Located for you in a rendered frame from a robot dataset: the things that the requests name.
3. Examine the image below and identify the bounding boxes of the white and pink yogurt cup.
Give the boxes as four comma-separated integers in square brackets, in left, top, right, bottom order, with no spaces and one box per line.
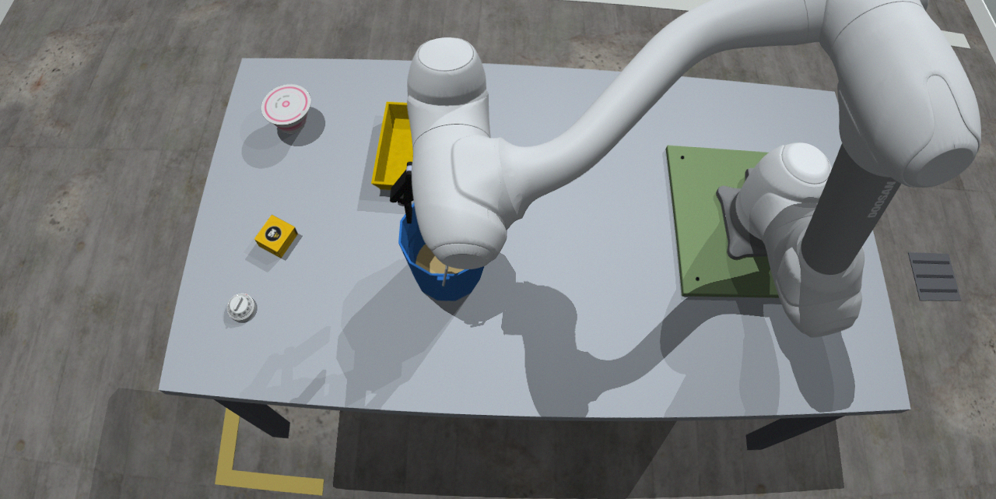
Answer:
[261,84,311,134]

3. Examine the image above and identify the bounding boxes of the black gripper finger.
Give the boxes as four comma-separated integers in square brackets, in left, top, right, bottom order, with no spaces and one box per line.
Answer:
[390,162,413,223]

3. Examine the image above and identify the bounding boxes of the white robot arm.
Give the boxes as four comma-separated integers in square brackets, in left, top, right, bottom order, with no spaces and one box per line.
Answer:
[407,0,981,338]

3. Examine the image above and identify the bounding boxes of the yellow shallow tray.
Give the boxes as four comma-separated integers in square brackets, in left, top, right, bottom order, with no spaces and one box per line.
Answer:
[371,102,413,190]

